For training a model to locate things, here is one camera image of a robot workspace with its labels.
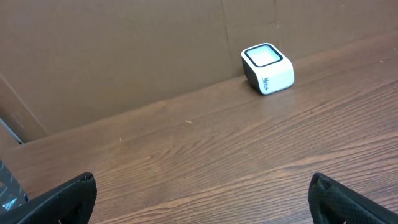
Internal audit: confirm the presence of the white barcode scanner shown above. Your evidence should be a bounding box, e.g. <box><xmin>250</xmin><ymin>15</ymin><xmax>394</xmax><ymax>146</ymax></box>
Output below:
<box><xmin>241</xmin><ymin>43</ymin><xmax>295</xmax><ymax>95</ymax></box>

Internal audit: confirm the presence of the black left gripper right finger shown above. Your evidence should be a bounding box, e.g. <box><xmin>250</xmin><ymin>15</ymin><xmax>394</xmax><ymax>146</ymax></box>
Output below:
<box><xmin>308</xmin><ymin>173</ymin><xmax>397</xmax><ymax>224</ymax></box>

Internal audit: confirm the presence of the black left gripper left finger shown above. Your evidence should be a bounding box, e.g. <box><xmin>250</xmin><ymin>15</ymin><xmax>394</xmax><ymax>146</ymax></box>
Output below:
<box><xmin>1</xmin><ymin>172</ymin><xmax>97</xmax><ymax>224</ymax></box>

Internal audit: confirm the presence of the dark grey plastic basket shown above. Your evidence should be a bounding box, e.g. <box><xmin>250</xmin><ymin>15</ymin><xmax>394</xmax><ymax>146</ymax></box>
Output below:
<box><xmin>0</xmin><ymin>161</ymin><xmax>29</xmax><ymax>214</ymax></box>

